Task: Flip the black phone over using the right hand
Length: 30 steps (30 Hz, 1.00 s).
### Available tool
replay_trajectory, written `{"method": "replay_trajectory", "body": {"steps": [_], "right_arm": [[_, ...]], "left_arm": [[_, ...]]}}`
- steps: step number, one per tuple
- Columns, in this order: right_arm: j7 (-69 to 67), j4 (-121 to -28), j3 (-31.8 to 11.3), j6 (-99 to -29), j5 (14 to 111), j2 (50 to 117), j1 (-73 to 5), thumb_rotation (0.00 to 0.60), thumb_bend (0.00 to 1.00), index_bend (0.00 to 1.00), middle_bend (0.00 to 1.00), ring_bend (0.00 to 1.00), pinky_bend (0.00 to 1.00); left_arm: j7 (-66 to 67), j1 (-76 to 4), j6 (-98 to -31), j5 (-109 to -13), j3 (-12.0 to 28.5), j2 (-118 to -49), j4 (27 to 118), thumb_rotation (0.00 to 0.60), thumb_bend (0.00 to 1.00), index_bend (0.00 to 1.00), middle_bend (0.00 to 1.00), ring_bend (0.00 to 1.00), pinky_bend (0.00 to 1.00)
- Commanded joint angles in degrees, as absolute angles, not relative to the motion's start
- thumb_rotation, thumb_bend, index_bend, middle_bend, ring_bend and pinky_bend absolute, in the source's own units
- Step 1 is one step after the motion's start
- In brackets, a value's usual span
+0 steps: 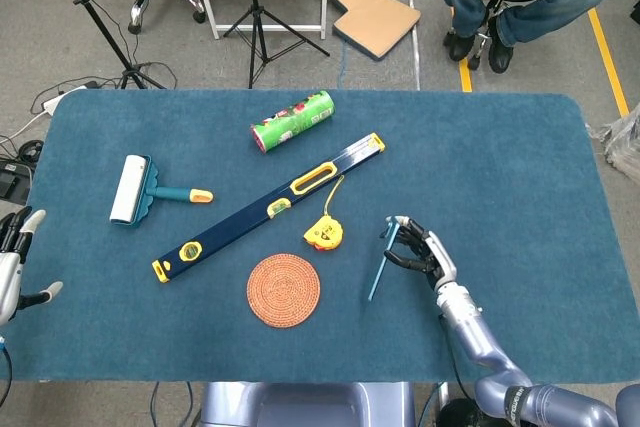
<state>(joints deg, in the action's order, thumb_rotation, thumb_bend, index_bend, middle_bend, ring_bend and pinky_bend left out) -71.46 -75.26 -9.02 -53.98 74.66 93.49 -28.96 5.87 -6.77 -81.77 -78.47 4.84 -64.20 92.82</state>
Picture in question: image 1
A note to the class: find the blue pen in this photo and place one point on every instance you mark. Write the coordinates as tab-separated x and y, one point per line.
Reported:
378	277

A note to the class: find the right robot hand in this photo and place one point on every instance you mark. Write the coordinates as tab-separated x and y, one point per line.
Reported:
432	257

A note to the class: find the white power strip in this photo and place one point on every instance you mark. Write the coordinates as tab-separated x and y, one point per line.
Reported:
52	104

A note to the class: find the black tripod stand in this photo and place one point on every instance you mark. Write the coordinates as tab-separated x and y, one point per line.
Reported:
100	22
260	32

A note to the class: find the navy and yellow spirit level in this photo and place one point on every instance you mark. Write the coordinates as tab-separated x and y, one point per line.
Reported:
250	217

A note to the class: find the teal lint roller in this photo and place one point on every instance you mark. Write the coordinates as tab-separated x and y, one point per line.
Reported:
127	187

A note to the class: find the green cylindrical can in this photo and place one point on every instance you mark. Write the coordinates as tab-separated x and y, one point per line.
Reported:
295	119

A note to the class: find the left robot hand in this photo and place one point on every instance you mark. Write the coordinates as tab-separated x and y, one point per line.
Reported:
7	277

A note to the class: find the yellow tape measure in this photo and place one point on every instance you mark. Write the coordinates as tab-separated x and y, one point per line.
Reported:
324	234

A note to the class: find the blue table cloth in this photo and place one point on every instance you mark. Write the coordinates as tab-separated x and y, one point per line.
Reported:
500	172

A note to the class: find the clear plastic bag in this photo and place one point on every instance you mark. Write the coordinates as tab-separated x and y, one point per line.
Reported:
622	142

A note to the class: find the grey robot torso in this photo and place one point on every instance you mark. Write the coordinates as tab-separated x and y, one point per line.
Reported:
305	404

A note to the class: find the brown cardboard sheet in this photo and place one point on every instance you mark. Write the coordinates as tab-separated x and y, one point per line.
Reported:
370	12

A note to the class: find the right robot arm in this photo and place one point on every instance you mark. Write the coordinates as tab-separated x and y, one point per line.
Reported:
475	337

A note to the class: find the black floor box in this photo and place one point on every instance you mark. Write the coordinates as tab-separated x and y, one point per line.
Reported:
12	179

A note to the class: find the round woven rattan coaster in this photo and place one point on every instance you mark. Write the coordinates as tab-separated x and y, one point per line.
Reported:
283	291

